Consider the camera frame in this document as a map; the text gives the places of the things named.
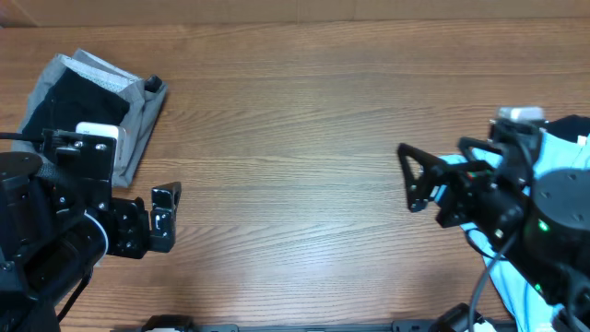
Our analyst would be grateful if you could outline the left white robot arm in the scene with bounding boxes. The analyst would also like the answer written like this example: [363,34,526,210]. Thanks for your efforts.
[1,152,182,331]

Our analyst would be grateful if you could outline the black garment under blue shirt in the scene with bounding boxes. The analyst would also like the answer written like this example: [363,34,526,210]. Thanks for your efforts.
[546,114,590,143]

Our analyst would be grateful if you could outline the grey folded shorts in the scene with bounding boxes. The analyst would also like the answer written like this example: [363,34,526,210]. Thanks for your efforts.
[18,49,168,187]

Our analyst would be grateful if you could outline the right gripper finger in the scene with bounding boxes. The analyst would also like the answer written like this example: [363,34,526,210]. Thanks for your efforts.
[397,143,492,212]
[457,136,502,161]

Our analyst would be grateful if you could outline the black t-shirt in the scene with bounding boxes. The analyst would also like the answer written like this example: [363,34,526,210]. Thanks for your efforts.
[22,68,130,136]

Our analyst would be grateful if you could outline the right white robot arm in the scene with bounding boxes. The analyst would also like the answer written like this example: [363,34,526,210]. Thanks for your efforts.
[397,136,589,331]

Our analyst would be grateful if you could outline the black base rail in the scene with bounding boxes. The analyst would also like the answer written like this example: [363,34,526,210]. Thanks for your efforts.
[112,315,518,332]

